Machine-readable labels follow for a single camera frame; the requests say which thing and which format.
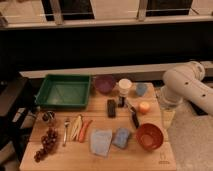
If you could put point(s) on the green plastic tray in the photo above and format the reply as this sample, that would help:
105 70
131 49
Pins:
64 91

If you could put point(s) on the bunch of red grapes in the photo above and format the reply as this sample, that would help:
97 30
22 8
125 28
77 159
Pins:
48 142

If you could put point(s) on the blue sponge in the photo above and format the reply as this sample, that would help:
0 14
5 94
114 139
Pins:
121 138

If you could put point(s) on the small dark bottle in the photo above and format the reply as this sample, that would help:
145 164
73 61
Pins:
121 101

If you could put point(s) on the light blue cloth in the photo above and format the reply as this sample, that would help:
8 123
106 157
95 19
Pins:
100 141

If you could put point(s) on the black rectangular block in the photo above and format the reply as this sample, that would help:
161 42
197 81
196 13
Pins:
111 108

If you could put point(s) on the black side cabinet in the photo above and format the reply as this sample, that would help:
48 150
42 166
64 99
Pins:
16 100

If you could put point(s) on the small blue cup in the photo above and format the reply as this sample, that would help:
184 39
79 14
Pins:
141 89

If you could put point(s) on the red bowl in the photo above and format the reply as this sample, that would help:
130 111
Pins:
149 136

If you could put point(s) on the orange carrot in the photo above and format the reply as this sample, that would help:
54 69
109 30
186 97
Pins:
84 130

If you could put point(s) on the black handled knife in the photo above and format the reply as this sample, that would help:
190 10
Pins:
134 115

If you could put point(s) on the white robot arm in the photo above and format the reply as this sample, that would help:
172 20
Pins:
185 82

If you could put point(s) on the orange candle cup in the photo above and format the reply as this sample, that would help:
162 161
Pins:
144 107

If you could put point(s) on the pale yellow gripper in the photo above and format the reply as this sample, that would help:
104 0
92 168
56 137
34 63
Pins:
167 116

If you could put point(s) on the silver fork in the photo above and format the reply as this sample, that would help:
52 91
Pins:
66 125

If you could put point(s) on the purple bowl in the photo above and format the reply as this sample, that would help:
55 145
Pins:
104 83

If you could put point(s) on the white paper cup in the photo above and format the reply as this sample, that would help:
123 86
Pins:
124 86

